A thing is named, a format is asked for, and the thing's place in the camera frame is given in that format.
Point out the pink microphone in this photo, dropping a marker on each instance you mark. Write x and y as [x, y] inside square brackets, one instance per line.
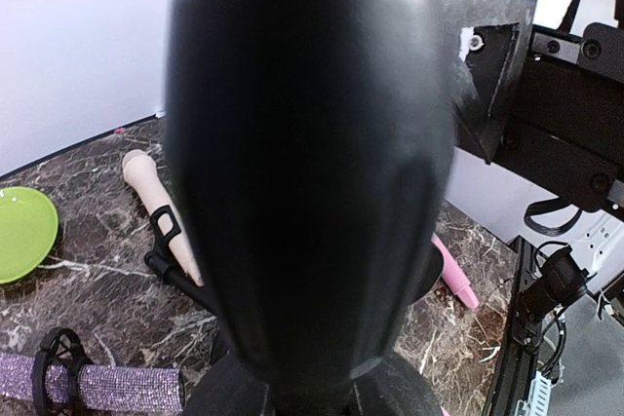
[455, 278]

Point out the black tripod mic stand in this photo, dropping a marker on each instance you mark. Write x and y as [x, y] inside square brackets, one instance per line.
[56, 374]

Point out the green plate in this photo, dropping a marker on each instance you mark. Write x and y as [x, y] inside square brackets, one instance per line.
[29, 231]

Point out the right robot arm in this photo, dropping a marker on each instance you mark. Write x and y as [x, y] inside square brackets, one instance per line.
[556, 273]

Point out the black stand holding beige mic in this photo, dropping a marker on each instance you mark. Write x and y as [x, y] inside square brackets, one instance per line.
[162, 262]

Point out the purple glitter microphone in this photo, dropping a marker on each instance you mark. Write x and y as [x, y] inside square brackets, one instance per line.
[105, 388]

